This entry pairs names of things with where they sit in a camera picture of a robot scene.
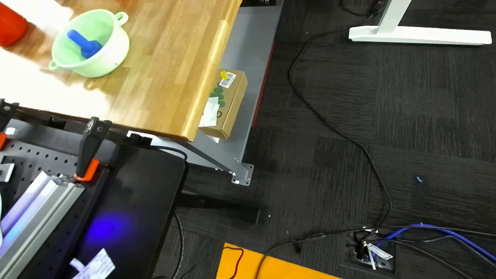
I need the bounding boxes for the cardboard box under table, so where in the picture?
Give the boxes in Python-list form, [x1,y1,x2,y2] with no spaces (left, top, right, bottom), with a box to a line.
[200,70,248,140]

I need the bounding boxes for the grey metal table base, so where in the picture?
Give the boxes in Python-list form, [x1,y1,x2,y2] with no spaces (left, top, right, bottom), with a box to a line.
[125,0,285,188]

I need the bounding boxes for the orange floor mat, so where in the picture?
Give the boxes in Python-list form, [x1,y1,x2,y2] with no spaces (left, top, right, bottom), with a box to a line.
[215,242,339,279]

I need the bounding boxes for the black computer case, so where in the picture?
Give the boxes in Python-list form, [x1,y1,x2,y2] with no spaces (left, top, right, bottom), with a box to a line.
[63,148,187,279]

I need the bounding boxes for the black orange bar clamp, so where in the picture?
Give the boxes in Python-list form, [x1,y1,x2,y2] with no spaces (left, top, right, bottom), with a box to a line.
[74,118,110,183]

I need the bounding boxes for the floor power outlet box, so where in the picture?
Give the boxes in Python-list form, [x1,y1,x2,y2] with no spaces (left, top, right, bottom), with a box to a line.
[344,231,395,275]

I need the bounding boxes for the white desk leg foot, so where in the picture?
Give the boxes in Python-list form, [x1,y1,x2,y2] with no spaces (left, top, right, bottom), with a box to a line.
[348,0,493,47]

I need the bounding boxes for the blue plastic toy block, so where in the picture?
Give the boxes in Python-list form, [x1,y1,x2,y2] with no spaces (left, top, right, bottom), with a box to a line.
[66,30,102,59]

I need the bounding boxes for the green plastic colander bowl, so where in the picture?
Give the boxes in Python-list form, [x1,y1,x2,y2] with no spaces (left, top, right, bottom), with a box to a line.
[48,10,130,78]

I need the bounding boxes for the black floor cable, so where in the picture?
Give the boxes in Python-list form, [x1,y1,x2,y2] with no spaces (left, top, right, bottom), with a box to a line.
[252,28,393,279]

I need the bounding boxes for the aluminium extrusion rail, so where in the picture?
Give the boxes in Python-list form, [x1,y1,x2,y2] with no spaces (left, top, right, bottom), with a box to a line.
[0,172,83,279]

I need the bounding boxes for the blue cable on floor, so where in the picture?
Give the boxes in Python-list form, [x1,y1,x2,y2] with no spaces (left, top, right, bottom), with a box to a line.
[373,222,496,265]

